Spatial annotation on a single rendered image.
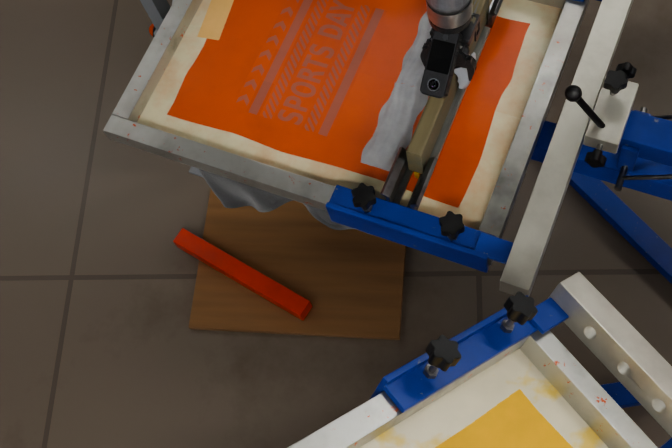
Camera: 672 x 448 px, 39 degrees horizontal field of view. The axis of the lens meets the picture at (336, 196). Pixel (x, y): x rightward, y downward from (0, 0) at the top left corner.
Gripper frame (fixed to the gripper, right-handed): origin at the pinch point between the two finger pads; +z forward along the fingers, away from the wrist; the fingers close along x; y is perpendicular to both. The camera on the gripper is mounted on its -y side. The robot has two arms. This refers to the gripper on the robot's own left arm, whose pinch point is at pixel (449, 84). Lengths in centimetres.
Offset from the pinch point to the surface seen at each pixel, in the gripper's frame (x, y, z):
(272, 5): 42.0, 9.4, 5.3
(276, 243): 53, -12, 99
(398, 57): 12.8, 5.6, 5.3
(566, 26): -16.1, 19.5, 1.8
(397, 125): 7.3, -8.9, 4.6
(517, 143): -15.3, -6.8, 1.8
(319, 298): 34, -22, 99
